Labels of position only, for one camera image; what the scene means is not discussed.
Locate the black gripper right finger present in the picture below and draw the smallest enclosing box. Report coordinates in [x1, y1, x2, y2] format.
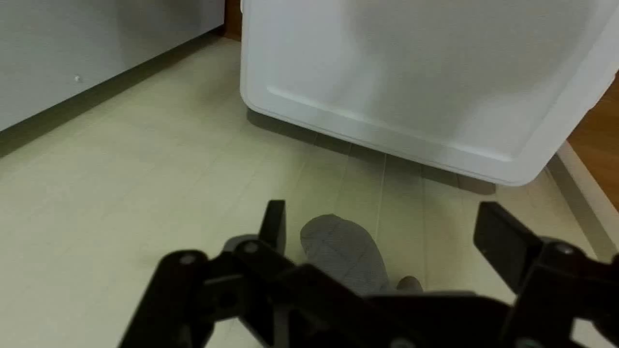
[471, 200, 619, 348]

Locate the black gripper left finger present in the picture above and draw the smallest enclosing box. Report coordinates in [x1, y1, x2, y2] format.
[117, 200, 388, 348]

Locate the grey quilted oven mitt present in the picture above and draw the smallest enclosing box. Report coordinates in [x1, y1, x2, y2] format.
[297, 213, 425, 298]

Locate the white plastic storage bin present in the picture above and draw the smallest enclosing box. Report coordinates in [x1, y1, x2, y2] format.
[237, 0, 619, 190]

